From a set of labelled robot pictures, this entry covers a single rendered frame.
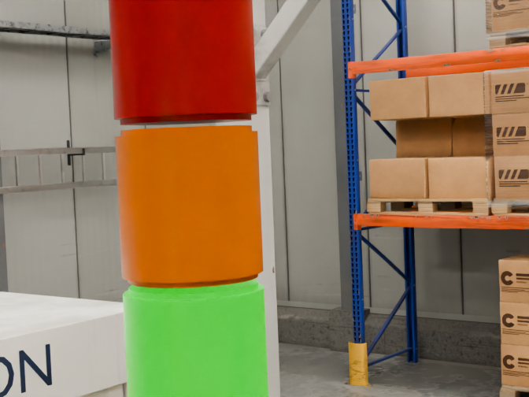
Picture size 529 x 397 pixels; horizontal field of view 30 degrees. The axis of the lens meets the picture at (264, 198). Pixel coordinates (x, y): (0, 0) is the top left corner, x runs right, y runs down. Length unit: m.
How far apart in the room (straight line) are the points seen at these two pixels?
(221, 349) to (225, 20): 0.11
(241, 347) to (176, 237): 0.04
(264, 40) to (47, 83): 7.53
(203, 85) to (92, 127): 10.35
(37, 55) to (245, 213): 9.95
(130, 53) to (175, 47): 0.02
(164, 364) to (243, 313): 0.03
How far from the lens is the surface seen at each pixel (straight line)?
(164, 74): 0.32
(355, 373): 9.40
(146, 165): 0.33
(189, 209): 0.32
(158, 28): 0.33
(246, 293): 0.34
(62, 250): 10.39
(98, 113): 10.75
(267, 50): 2.87
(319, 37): 11.09
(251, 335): 0.34
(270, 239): 2.97
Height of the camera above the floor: 2.26
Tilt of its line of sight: 3 degrees down
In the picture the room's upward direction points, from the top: 2 degrees counter-clockwise
